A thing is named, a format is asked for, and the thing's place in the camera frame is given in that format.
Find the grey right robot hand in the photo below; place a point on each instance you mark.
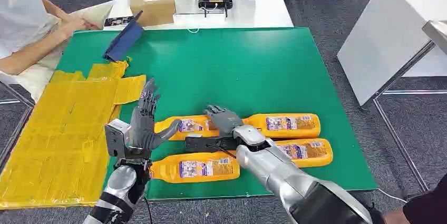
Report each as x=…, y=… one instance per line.
x=225, y=119

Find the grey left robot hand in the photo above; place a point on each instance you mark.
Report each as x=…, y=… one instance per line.
x=141, y=128

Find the orange drink bottle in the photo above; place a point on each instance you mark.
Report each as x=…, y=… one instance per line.
x=190, y=126
x=199, y=170
x=309, y=152
x=286, y=125

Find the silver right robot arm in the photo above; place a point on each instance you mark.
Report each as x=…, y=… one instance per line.
x=286, y=177

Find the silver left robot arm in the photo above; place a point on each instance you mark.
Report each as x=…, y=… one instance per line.
x=117, y=189

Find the green table mat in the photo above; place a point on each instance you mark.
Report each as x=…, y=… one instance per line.
x=237, y=72

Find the yellow plastic sheet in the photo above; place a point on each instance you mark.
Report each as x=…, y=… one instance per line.
x=59, y=138

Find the blue folding case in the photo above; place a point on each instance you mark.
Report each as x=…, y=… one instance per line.
x=124, y=41

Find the dark printed card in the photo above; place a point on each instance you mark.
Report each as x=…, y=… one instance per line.
x=117, y=21

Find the white table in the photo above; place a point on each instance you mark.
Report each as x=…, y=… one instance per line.
x=258, y=9

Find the black handheld controller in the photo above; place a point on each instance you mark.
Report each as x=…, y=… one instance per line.
x=214, y=0

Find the person's hand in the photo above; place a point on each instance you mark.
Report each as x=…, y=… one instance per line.
x=78, y=24

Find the brown cardboard box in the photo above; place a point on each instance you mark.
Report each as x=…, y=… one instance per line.
x=153, y=0

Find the person in white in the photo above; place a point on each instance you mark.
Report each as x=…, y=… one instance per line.
x=21, y=16

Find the person in black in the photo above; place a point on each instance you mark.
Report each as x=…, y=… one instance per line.
x=426, y=205

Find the steel bench corner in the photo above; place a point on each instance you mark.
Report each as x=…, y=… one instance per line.
x=436, y=32

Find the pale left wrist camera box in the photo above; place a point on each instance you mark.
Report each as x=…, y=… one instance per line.
x=117, y=138

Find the dark right wrist camera box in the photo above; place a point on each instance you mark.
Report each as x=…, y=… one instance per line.
x=202, y=144

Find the grey metal table frame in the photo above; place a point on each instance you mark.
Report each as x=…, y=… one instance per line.
x=19, y=98

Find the metal frame stand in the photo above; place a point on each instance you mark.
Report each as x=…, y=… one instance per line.
x=401, y=79

